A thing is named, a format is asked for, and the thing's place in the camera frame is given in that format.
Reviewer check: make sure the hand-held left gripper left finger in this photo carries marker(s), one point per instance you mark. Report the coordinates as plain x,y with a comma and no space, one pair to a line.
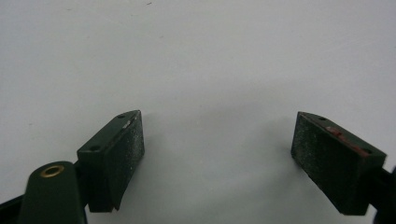
112,158

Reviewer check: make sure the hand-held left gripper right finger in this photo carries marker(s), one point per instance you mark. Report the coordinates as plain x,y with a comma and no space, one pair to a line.
336,168

